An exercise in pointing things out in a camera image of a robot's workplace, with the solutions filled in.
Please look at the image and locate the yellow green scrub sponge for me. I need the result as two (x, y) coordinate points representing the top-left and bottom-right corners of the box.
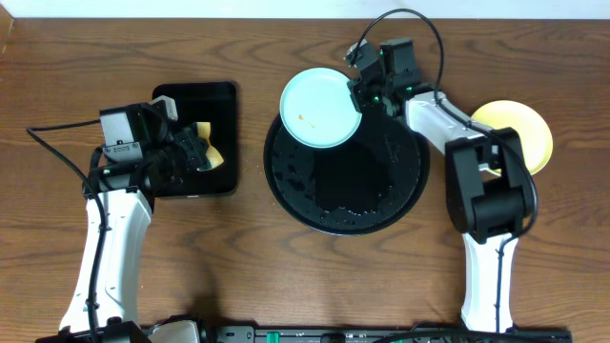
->
(196, 122), (224, 172)

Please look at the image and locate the light blue plate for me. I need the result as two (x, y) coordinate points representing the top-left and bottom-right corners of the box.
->
(279, 68), (362, 149)

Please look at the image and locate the yellow plate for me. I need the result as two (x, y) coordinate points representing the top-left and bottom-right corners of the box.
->
(472, 100), (553, 175)

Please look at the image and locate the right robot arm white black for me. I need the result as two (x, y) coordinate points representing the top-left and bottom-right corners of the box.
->
(348, 76), (539, 333)

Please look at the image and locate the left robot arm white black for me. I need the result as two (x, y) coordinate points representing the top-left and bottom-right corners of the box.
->
(51, 96), (222, 342)

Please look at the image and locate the black rectangular tray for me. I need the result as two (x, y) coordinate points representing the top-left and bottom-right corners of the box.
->
(152, 81), (238, 198)

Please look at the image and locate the black round tray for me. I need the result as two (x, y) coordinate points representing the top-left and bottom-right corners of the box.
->
(263, 111), (430, 235)

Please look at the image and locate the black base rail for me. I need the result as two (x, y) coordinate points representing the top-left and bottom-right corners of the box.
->
(146, 321), (573, 343)

